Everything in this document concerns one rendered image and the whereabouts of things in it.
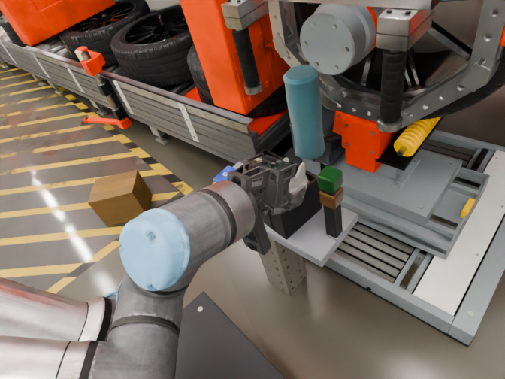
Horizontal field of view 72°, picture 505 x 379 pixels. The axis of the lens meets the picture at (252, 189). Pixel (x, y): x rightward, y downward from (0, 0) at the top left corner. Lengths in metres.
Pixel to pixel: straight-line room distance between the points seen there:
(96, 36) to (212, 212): 2.32
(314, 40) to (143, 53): 1.43
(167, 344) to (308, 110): 0.66
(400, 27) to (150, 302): 0.52
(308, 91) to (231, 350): 0.67
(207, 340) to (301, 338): 0.39
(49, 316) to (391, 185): 1.07
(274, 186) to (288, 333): 0.80
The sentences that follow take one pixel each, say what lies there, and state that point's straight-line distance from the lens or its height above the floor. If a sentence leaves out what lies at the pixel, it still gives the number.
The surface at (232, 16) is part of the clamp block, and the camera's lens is 0.80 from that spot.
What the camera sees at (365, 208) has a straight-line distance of 1.35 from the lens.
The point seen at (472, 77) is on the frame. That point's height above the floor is 0.75.
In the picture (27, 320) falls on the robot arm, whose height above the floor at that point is 0.73.
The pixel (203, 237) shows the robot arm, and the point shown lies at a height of 0.85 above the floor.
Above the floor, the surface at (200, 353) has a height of 0.30.
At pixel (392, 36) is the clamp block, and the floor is 0.92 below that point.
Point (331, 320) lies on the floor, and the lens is 1.28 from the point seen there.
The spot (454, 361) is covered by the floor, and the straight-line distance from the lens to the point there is 1.28.
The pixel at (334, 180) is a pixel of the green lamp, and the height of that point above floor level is 0.66.
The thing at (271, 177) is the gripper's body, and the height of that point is 0.80.
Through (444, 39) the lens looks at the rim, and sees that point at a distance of 0.96.
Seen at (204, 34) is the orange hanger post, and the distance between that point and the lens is 1.16.
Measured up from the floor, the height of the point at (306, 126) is 0.60.
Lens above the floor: 1.18
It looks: 44 degrees down
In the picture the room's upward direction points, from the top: 17 degrees counter-clockwise
